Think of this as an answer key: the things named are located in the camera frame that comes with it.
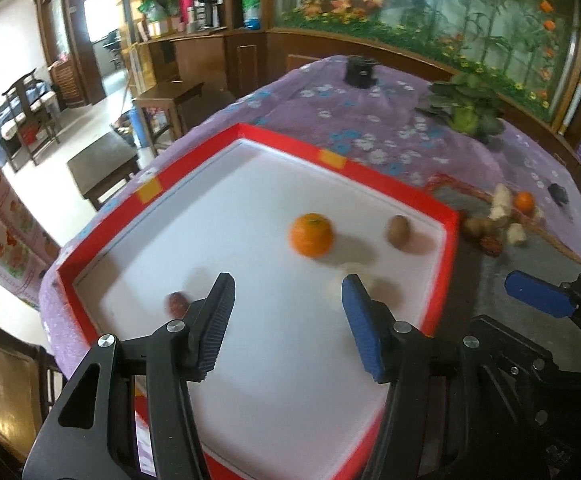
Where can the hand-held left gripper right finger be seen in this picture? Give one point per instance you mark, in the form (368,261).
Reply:
(360,320)

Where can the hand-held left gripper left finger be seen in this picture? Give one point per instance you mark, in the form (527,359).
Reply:
(219,312)

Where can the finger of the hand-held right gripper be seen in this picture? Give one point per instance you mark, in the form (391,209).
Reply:
(535,292)
(515,342)

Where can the red box with white inside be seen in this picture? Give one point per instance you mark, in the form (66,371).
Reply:
(270,370)

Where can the brown kiwi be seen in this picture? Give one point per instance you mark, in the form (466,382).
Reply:
(476,226)
(399,231)

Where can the grey mat with red border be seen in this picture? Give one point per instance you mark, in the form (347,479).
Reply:
(475,290)

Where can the small black device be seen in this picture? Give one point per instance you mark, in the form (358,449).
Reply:
(558,194)

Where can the purple floral tablecloth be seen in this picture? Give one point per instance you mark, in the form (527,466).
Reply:
(350,125)

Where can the green leafy vegetable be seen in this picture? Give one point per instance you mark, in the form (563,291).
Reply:
(465,105)

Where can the brown wooden stool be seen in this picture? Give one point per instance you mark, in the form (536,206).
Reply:
(168,95)

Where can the brown wooden armchair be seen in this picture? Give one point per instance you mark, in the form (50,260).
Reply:
(5,385)

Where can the fruit printed cloth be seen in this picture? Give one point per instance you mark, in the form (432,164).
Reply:
(0,230)

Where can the black cylindrical device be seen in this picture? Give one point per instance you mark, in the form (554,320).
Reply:
(361,71)

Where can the wooden sideboard cabinet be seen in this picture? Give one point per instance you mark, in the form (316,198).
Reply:
(205,60)

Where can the dark wooden chair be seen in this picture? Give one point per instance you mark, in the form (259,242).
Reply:
(25,110)

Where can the pink bottle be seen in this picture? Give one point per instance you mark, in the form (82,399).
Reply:
(187,10)

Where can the glass tank with artificial flowers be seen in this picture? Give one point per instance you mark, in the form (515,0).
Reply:
(420,10)

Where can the green plastic bottle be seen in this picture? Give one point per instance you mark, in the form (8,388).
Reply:
(251,7)

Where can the black thermos flask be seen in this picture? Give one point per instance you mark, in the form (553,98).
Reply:
(204,5)

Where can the green bag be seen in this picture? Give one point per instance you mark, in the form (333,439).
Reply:
(151,10)

